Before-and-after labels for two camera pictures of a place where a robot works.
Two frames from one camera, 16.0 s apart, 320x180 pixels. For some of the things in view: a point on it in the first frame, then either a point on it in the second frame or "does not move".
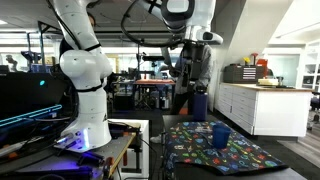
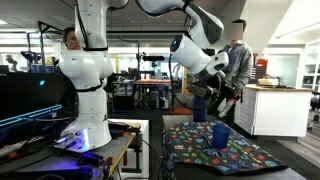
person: x=185 y=87 to x=240 y=68
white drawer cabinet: x=266 y=111 does not move
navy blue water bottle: x=200 y=104 does not move
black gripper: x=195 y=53 to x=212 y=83
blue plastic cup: x=220 y=133 does not move
